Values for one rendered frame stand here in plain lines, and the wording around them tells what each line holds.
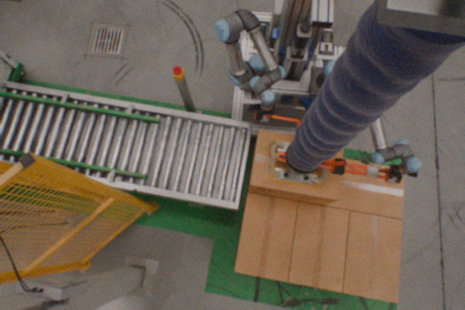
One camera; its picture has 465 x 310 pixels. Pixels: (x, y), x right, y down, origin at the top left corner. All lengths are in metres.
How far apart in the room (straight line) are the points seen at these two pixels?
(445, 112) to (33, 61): 4.18
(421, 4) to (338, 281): 2.47
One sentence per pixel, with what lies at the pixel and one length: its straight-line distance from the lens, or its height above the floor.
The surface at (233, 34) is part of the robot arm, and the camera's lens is 2.12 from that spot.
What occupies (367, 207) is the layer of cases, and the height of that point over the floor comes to 0.54.
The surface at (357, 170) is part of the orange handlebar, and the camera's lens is 2.50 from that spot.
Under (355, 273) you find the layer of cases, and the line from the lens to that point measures 3.03.
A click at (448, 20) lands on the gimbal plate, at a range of 0.76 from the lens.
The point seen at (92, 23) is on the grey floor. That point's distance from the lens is 4.35.
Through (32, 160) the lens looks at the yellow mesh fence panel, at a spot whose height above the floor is 2.10.
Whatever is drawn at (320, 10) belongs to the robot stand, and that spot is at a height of 2.03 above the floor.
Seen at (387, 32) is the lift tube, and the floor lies 2.69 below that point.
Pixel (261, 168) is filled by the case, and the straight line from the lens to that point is 2.53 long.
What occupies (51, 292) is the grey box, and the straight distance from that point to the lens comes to 1.84.
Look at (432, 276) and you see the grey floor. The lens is 3.85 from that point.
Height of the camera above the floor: 3.43
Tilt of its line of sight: 74 degrees down
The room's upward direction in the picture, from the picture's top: 2 degrees counter-clockwise
